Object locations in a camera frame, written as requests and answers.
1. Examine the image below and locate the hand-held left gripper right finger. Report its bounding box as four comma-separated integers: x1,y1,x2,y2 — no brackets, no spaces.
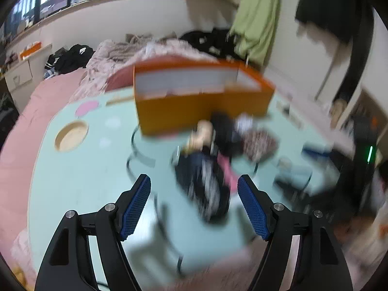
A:
237,174,355,291

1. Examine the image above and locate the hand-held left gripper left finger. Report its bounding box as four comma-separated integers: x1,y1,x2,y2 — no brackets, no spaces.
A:
34,174,151,291

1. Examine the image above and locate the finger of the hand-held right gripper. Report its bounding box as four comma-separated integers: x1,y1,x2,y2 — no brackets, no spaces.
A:
301,145,355,162
274,178,337,201

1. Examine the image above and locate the black striped bundle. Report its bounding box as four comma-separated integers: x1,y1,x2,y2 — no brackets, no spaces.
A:
173,152,232,223

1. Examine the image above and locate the black pouch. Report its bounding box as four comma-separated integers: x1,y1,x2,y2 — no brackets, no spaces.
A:
209,112,252,158

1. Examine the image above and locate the orange cardboard box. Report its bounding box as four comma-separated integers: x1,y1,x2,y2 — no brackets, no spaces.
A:
133,59,276,137

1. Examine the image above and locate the light green desktop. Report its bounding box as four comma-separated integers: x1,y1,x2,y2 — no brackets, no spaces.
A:
29,92,358,276

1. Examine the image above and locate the pink flat item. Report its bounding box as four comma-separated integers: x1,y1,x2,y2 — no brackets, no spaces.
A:
217,154,240,194

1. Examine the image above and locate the patterned shiny pouch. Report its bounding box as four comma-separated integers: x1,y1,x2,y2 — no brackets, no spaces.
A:
239,129,279,162

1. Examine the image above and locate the beige doll figure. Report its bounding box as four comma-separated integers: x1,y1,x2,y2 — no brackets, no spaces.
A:
186,120,217,155

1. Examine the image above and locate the green hanging cloth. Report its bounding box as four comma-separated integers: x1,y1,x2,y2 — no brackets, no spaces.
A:
229,0,285,67

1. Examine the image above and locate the black hanging garment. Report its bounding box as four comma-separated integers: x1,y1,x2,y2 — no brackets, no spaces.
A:
295,0,369,43

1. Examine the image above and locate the crumpled pink quilt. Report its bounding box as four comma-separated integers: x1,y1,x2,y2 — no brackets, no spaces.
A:
70,38,219,97

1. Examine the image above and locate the black white clothes pile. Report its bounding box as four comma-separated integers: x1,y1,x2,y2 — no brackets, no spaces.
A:
45,45,94,75

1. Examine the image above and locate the beige crumpled cloth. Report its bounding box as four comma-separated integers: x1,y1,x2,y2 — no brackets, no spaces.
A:
126,33,152,44

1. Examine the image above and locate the white cabinet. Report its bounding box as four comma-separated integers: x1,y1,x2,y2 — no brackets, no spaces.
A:
4,44,53,113

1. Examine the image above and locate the small orange box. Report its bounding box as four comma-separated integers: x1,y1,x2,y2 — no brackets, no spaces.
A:
20,42,41,59

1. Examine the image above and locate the black cable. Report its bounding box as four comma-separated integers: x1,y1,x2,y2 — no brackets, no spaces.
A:
126,126,187,276

